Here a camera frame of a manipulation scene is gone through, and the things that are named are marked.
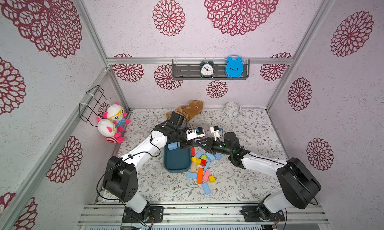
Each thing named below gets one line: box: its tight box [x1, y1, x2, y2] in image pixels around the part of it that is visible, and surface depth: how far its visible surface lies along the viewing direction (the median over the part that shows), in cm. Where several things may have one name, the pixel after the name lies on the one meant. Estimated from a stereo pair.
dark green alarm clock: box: [200, 61, 214, 79], surface depth 92 cm
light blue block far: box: [202, 182, 211, 195], surface depth 83 cm
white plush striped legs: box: [96, 117, 125, 144], surface depth 87 cm
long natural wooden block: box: [191, 162, 197, 173], surface depth 90 cm
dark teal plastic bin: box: [163, 142, 192, 173], surface depth 92 cm
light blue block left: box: [186, 172, 198, 179], surface depth 89 cm
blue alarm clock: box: [225, 54, 244, 78], surface depth 91 cm
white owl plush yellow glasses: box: [102, 101, 131, 132], surface depth 96 cm
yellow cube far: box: [209, 175, 216, 184], surface depth 85 cm
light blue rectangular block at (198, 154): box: [194, 151, 203, 159], surface depth 96 cm
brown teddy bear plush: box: [166, 100, 204, 122], surface depth 112 cm
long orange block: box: [197, 168, 204, 184], surface depth 88 cm
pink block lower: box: [203, 170, 211, 182], surface depth 87 cm
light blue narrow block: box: [204, 161, 211, 173], surface depth 90 cm
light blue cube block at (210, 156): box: [205, 153, 216, 161], surface depth 94 cm
